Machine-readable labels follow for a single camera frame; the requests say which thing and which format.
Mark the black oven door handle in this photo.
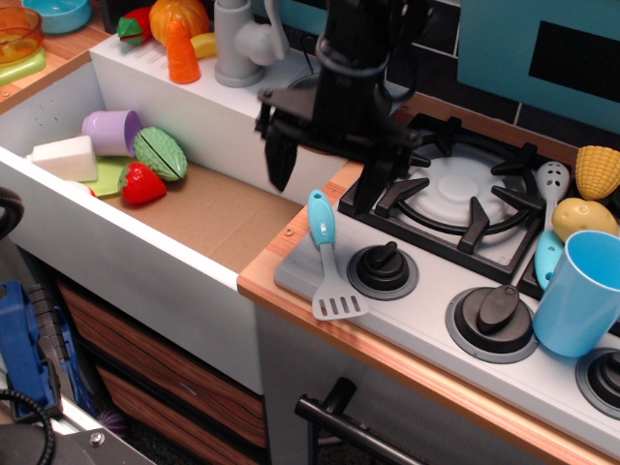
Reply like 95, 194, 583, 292
294, 378, 421, 465

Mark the grey spatula blue handle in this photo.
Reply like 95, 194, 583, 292
307, 190, 368, 321

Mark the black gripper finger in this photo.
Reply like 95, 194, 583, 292
353, 145, 413, 216
264, 113, 298, 192

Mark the silver metal pan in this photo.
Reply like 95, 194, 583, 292
285, 72, 408, 156

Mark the yellow toy banana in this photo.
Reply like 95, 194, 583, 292
191, 32, 217, 59

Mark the black stove knob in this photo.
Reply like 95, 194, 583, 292
347, 241, 419, 301
445, 285, 538, 364
575, 348, 619, 420

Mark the black coiled cable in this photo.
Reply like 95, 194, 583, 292
0, 388, 53, 465

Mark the upper wooden drawer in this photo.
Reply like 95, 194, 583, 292
58, 279, 268, 452

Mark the orange toy carrot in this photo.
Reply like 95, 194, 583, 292
167, 19, 202, 84

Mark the light blue plastic cup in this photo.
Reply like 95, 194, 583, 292
533, 231, 619, 357

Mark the purple plastic cup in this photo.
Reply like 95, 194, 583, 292
81, 109, 142, 157

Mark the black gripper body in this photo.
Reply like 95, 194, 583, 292
256, 62, 420, 160

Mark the red toy strawberry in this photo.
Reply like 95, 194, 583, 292
118, 162, 168, 204

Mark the orange transparent bowl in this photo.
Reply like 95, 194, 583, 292
0, 7, 44, 66

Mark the blue clamp device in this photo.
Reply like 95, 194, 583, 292
1, 281, 96, 416

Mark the grey stove top panel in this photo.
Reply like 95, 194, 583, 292
275, 202, 619, 457

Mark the yellow toy corn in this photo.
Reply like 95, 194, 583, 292
575, 145, 619, 201

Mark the blue bowl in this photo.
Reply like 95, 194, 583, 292
21, 0, 92, 35

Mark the yellow toy potato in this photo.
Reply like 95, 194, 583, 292
551, 198, 619, 242

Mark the purple toy ball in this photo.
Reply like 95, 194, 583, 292
97, 408, 129, 439

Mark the black stove grate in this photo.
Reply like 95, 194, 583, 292
338, 114, 545, 284

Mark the right black stove knob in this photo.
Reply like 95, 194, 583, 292
575, 348, 619, 420

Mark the wooden drawer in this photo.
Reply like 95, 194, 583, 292
58, 279, 268, 452
97, 365, 266, 464

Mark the middle black stove knob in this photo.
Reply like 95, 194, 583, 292
445, 285, 538, 364

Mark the green square plate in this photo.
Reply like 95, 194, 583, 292
0, 47, 47, 86

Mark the white toy block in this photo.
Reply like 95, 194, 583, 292
25, 136, 98, 182

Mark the green toy bitter gourd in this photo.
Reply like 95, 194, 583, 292
134, 127, 188, 182

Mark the orange toy pumpkin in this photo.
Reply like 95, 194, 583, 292
149, 0, 210, 46

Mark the light green plate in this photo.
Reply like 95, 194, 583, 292
82, 156, 135, 199

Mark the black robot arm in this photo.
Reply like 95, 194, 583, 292
256, 1, 428, 214

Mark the white slotted spoon blue handle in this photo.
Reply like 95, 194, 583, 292
534, 161, 571, 291

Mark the red green toy pepper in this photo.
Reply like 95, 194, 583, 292
116, 6, 152, 46

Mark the white toy sink basin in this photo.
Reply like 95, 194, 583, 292
1, 37, 344, 392

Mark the grey toy faucet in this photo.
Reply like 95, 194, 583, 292
214, 1, 290, 88

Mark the lower wooden drawer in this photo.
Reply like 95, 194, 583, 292
97, 365, 266, 464

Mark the left black stove knob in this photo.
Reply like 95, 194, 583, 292
347, 241, 419, 301

